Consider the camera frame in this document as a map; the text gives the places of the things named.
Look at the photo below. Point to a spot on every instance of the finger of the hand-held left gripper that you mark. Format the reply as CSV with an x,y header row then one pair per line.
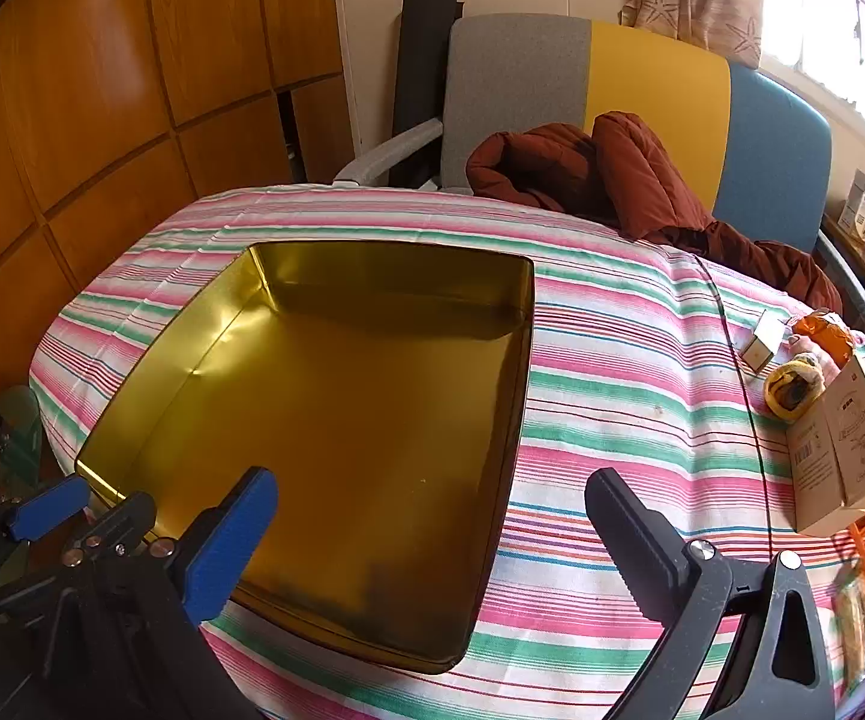
x,y
50,508
121,517

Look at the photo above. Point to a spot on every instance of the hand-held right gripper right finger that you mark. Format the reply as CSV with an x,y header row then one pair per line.
x,y
620,525

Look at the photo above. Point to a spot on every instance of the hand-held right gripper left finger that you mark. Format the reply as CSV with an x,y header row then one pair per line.
x,y
230,547

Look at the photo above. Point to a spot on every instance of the gold metal tin tray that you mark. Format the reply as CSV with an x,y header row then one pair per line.
x,y
365,427

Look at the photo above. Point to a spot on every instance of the yellow snack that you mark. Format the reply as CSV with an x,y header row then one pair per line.
x,y
785,390

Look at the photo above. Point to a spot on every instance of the clear snack packet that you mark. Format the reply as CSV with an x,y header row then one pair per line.
x,y
856,630

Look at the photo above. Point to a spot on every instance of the striped pink green tablecloth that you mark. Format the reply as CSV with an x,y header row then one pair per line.
x,y
627,390

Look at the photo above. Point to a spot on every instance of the small white box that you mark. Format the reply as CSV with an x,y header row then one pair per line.
x,y
762,345

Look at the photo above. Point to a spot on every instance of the orange plastic packet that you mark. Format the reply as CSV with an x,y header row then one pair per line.
x,y
822,334

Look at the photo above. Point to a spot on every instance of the dark red padded jacket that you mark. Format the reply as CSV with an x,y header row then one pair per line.
x,y
552,165

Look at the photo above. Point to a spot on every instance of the white carton on shelf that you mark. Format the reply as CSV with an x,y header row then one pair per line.
x,y
858,202

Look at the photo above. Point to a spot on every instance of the grey yellow blue armchair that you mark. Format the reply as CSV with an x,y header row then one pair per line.
x,y
522,75

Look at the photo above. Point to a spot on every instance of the black rolled mat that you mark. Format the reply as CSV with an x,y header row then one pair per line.
x,y
421,52

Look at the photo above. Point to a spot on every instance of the wooden wall cabinet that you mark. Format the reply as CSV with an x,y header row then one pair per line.
x,y
102,90

